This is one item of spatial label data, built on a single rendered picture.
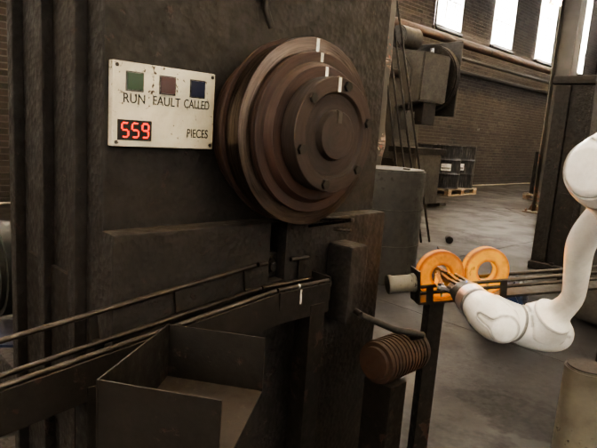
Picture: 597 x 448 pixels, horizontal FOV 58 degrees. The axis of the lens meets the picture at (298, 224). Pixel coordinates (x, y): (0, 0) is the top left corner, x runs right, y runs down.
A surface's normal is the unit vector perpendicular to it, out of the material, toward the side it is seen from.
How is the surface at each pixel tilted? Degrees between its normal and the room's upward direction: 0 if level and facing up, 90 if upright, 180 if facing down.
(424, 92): 92
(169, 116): 90
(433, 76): 92
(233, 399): 5
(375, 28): 90
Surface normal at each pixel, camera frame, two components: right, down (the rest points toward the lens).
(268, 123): -0.33, 0.03
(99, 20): -0.72, 0.07
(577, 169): -0.86, 0.00
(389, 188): -0.10, 0.16
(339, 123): 0.69, 0.17
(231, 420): 0.05, -0.97
